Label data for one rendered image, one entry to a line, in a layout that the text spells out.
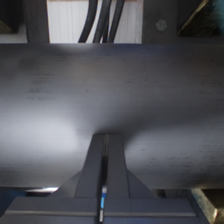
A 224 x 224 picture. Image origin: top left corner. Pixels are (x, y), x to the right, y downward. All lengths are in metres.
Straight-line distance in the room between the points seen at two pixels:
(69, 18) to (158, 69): 2.22
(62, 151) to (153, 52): 0.14
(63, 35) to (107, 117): 2.22
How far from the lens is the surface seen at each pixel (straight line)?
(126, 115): 0.16
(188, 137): 0.17
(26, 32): 0.47
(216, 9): 0.36
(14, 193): 0.48
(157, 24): 0.43
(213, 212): 0.29
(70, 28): 2.35
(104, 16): 0.47
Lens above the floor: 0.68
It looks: level
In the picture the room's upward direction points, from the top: 90 degrees counter-clockwise
